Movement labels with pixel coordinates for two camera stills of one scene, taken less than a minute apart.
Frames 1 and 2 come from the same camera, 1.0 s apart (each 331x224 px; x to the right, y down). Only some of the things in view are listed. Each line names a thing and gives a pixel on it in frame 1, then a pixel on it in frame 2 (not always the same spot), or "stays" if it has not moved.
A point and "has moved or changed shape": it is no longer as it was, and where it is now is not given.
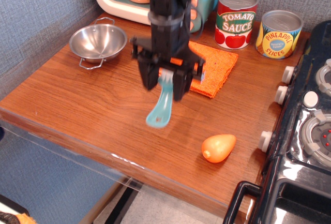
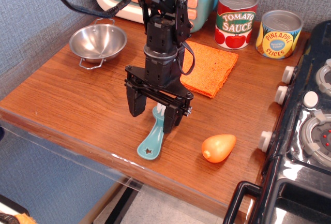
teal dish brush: (159, 115) has moved or changed shape
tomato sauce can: (235, 18) stays
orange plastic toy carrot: (216, 148) stays
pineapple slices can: (279, 33) stays
